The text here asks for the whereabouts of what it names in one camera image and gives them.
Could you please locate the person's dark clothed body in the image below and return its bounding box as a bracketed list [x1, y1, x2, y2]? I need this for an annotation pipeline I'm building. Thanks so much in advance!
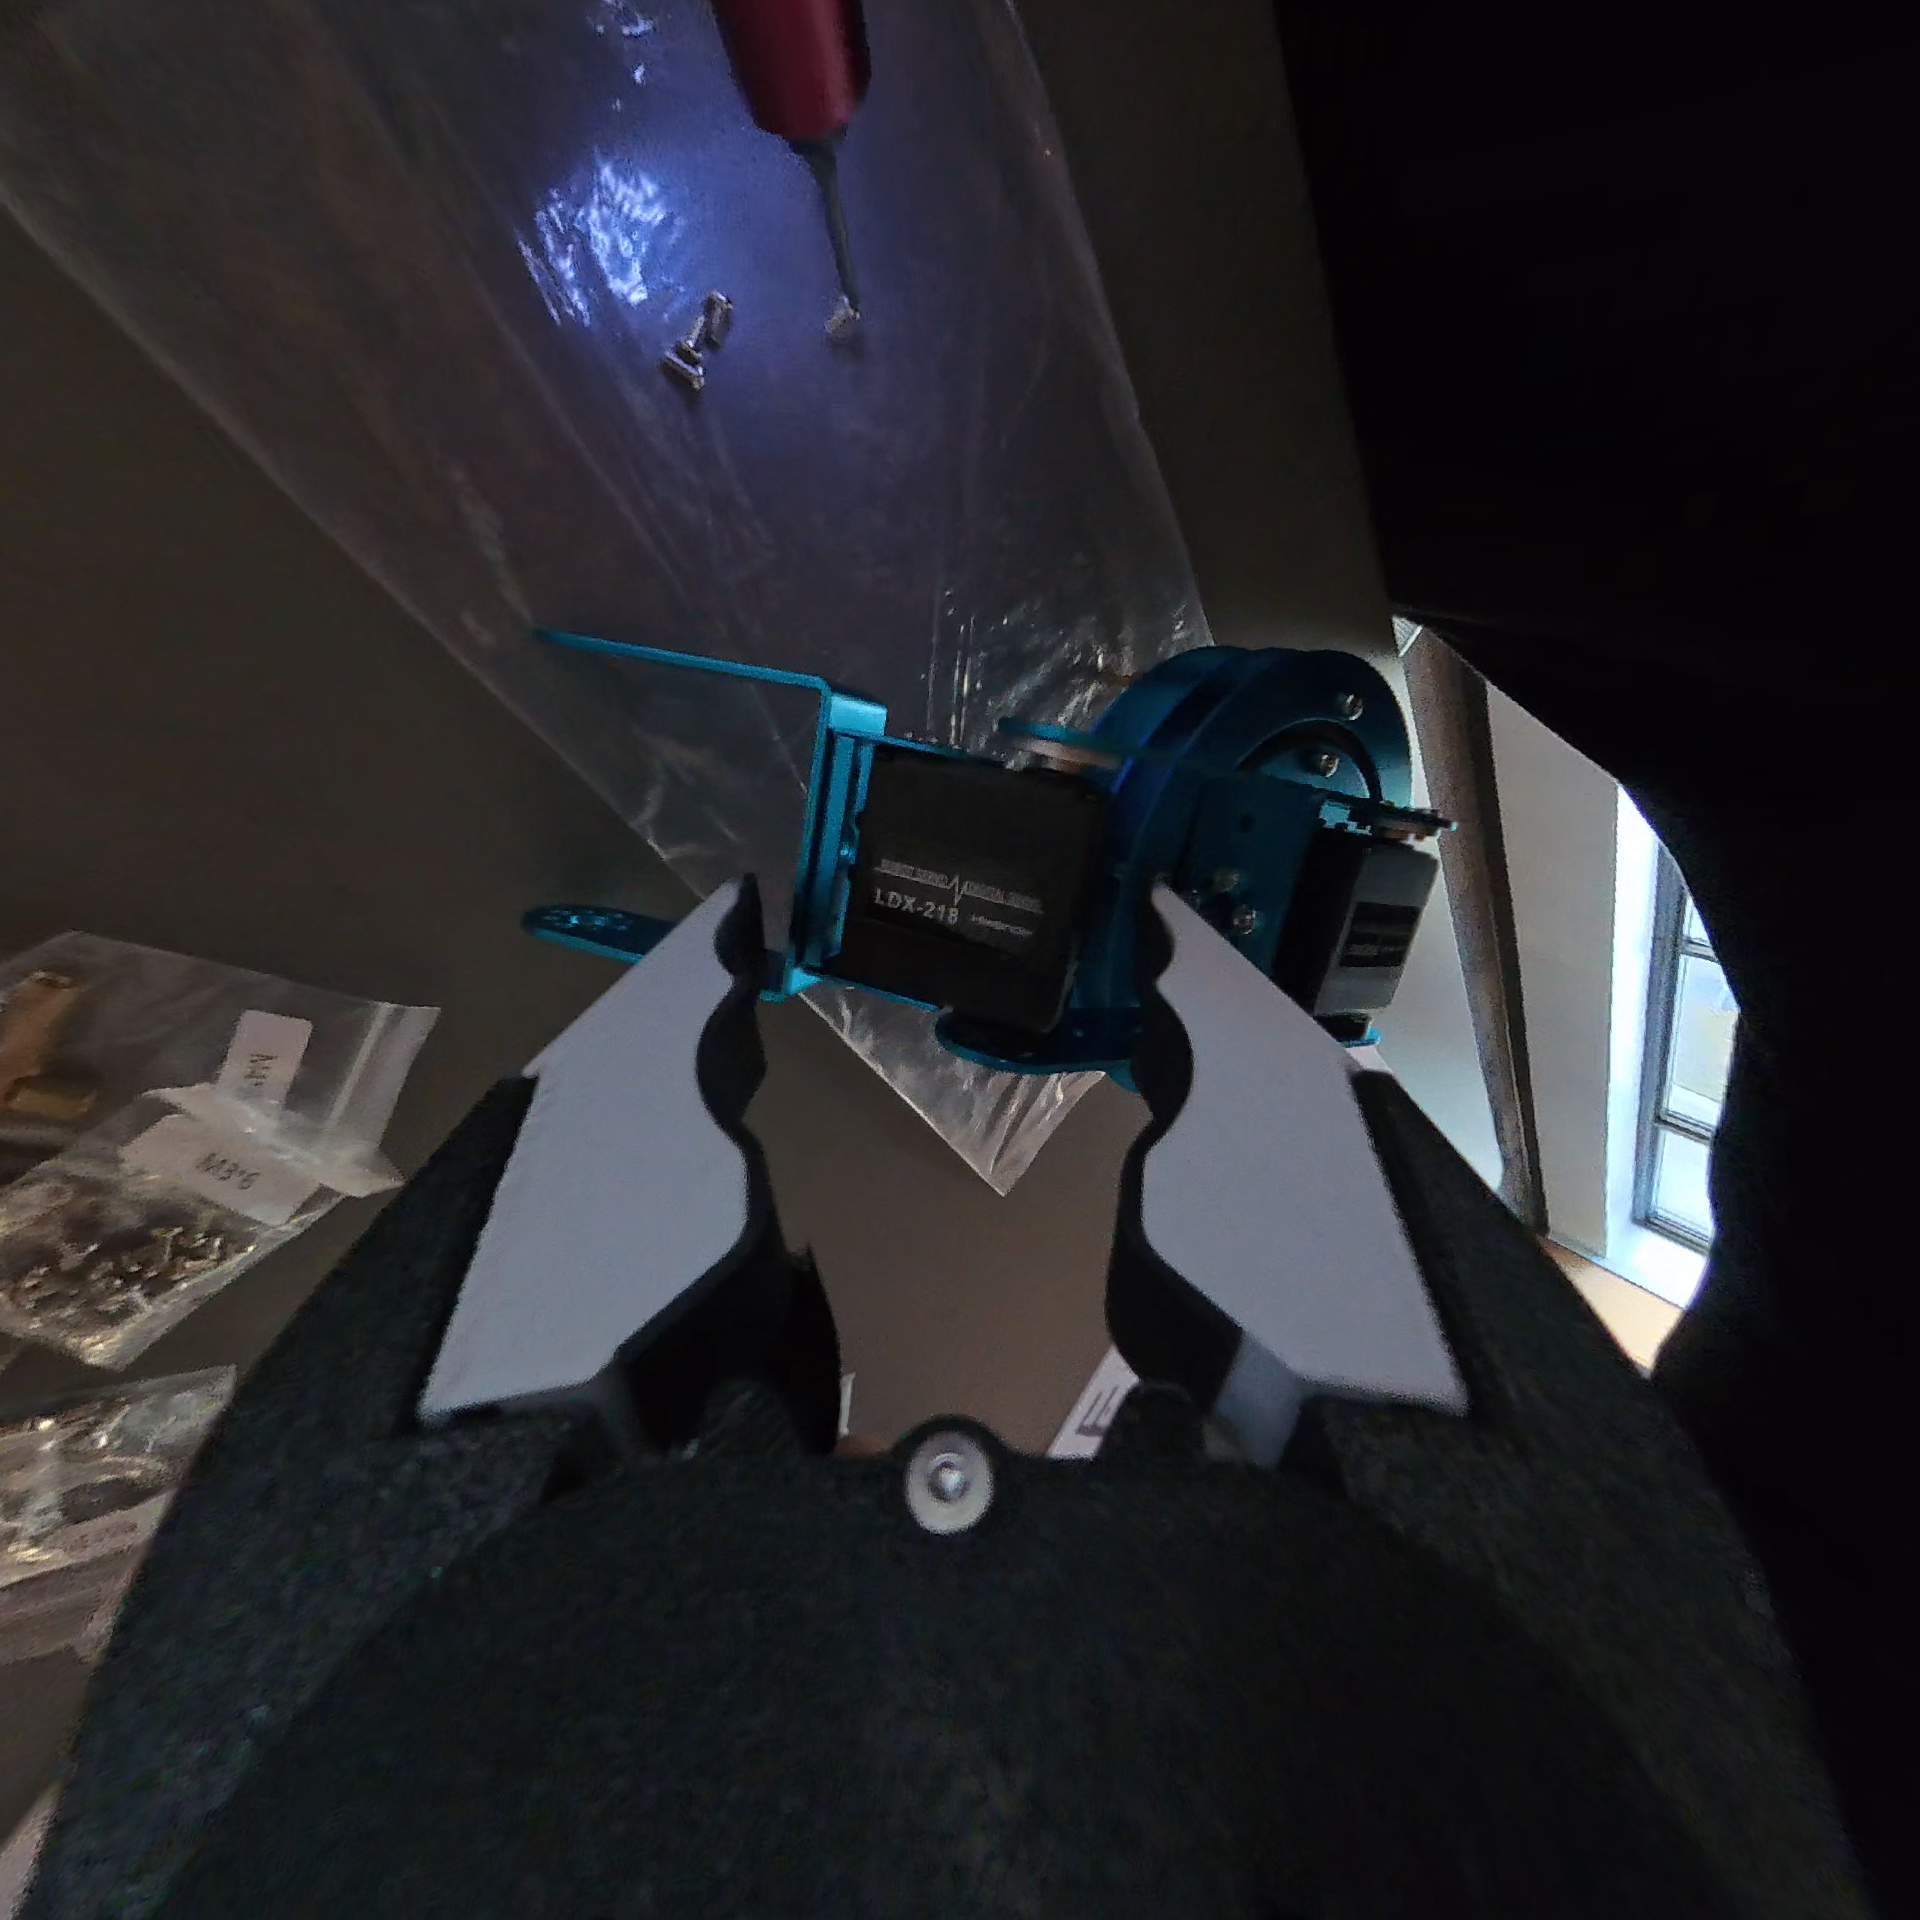
[1272, 0, 1920, 1920]

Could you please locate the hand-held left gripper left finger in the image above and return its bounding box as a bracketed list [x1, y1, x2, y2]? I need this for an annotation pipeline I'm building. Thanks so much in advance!
[416, 874, 778, 1431]

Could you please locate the clear plastic bag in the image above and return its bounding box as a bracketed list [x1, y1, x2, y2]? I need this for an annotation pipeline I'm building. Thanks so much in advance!
[0, 0, 1221, 1197]

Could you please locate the red electric screwdriver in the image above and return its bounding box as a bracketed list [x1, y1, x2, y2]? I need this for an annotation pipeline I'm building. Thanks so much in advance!
[708, 0, 875, 327]

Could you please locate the pile of small screw bags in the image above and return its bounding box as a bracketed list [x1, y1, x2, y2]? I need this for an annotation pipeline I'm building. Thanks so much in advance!
[0, 928, 449, 1672]

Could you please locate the grey desk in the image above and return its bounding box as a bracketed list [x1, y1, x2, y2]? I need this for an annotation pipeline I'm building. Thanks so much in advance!
[0, 0, 1548, 1473]

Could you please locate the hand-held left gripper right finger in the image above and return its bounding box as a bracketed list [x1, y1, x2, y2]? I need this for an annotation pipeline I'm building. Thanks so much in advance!
[1107, 882, 1467, 1468]

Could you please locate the blue toy robot arm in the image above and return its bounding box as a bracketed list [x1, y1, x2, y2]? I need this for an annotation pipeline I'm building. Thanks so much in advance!
[516, 627, 1461, 1077]

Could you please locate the printed instruction sheet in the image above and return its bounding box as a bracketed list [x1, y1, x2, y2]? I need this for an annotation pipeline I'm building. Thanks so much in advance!
[1050, 1341, 1162, 1468]

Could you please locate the window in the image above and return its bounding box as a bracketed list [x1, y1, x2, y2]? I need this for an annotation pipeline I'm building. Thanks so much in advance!
[1624, 829, 1745, 1257]

